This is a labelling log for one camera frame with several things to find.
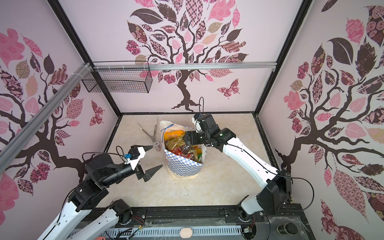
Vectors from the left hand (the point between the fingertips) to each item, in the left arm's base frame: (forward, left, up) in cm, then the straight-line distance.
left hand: (157, 157), depth 62 cm
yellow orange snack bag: (+23, -3, -14) cm, 27 cm away
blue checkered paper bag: (+2, -8, -15) cm, 17 cm away
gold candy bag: (+15, -7, -11) cm, 20 cm away
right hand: (+16, -14, -6) cm, 22 cm away
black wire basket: (+57, +33, +3) cm, 66 cm away
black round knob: (-23, -56, -19) cm, 64 cm away
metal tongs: (+22, +9, -25) cm, 34 cm away
